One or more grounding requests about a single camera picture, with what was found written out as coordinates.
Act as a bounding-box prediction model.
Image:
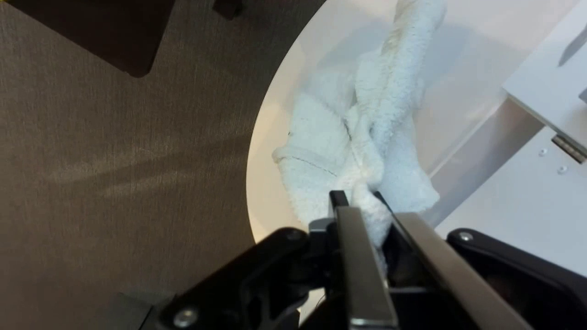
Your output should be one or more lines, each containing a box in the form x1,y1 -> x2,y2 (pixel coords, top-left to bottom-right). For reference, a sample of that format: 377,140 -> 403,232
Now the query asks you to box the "white fluffy towel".
272,0 -> 448,275

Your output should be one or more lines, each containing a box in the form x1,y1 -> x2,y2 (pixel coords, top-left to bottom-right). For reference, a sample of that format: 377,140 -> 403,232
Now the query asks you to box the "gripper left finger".
160,190 -> 400,330

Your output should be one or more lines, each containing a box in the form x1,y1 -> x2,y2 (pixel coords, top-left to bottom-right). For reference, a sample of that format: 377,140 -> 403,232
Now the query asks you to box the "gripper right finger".
373,191 -> 587,330

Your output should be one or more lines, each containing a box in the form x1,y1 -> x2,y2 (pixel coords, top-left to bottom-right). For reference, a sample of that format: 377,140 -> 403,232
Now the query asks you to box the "white round sink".
246,0 -> 581,245

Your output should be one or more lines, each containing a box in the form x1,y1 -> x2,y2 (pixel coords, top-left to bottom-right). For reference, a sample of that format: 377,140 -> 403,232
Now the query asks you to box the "flat black object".
6,0 -> 177,78

